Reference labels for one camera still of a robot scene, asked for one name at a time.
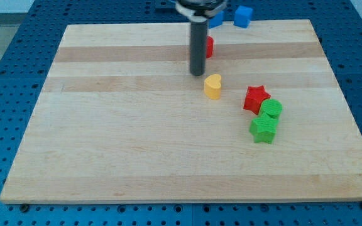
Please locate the red star block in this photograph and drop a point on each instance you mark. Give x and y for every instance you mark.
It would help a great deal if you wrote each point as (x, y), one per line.
(254, 98)

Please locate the blue block behind rod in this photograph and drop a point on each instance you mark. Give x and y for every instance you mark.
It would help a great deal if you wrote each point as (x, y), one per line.
(216, 20)

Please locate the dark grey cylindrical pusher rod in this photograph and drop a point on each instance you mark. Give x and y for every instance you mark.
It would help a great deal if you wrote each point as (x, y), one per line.
(198, 47)

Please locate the red circle block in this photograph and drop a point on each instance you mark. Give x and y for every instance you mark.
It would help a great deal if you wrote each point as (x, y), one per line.
(209, 47)

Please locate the green star block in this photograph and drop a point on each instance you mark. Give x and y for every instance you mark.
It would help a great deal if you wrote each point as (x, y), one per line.
(263, 129)

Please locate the light wooden board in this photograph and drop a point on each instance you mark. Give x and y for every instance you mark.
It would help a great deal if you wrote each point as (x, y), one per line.
(120, 119)

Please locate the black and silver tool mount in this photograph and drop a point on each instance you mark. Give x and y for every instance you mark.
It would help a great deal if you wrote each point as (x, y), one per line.
(200, 10)

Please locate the yellow heart block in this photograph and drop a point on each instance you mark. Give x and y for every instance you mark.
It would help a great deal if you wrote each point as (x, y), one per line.
(212, 86)

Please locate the blue cube block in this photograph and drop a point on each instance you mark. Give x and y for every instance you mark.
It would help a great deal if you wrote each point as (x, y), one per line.
(243, 16)

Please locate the green circle block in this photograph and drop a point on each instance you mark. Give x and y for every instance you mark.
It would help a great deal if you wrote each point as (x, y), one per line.
(271, 107)

